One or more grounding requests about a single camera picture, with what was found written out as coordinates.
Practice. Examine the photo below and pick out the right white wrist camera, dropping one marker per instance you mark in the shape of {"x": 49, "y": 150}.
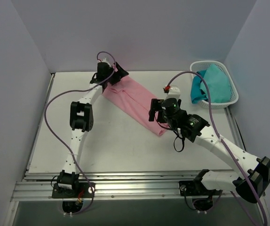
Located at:
{"x": 172, "y": 92}

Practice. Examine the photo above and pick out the aluminium rail frame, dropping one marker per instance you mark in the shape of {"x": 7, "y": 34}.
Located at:
{"x": 136, "y": 172}

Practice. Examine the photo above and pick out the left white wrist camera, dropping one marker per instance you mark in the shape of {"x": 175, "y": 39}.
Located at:
{"x": 104, "y": 60}

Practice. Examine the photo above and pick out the dark teal t shirt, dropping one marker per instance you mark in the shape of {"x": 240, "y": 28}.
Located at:
{"x": 196, "y": 93}

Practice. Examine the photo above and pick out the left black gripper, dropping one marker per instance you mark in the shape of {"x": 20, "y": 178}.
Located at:
{"x": 115, "y": 76}

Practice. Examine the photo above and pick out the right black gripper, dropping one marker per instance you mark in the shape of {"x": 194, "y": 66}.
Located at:
{"x": 157, "y": 111}

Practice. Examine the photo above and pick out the white plastic basket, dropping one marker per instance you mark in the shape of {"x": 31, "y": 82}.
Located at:
{"x": 199, "y": 67}

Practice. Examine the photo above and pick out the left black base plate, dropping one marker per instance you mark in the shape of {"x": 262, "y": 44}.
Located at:
{"x": 81, "y": 190}

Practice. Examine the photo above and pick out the light teal t shirt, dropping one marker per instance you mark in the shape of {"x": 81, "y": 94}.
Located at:
{"x": 218, "y": 84}

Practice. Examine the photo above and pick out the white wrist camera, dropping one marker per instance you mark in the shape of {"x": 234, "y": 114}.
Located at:
{"x": 104, "y": 60}
{"x": 172, "y": 92}

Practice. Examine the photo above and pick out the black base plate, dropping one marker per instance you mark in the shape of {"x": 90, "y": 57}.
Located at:
{"x": 81, "y": 190}
{"x": 191, "y": 188}

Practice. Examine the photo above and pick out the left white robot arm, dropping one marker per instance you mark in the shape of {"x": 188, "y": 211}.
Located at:
{"x": 82, "y": 120}

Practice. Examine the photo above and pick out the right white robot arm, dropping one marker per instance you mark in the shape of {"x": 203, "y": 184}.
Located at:
{"x": 251, "y": 174}

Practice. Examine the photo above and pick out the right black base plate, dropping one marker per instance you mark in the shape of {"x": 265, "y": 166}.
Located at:
{"x": 191, "y": 188}

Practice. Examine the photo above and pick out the pink t shirt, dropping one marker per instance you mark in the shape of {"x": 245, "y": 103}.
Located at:
{"x": 135, "y": 100}

